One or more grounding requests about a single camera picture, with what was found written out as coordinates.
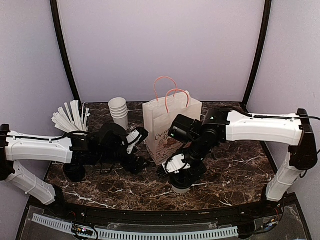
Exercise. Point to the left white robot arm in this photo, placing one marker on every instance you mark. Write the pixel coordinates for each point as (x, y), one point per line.
(75, 150)

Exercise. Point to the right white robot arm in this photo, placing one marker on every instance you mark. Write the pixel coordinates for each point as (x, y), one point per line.
(223, 125)

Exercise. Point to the white slotted cable duct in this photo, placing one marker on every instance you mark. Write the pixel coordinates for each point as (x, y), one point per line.
(119, 231)

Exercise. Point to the single white paper cup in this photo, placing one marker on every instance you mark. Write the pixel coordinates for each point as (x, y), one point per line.
(180, 190)

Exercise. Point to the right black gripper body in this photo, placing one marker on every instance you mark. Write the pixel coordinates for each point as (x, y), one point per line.
(200, 150)

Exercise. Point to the stack of white paper cups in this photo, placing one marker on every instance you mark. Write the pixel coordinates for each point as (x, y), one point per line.
(119, 111)

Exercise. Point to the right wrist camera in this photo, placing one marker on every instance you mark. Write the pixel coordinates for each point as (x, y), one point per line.
(185, 129)

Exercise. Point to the single black cup lid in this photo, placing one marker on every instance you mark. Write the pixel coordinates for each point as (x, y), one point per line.
(180, 181)

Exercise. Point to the printed paper takeout bag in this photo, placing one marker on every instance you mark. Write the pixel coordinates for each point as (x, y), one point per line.
(158, 116)

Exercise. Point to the stack of black lids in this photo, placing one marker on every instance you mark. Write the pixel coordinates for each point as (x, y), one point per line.
(75, 173)

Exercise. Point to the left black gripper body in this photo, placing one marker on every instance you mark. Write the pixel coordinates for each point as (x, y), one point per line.
(108, 156)

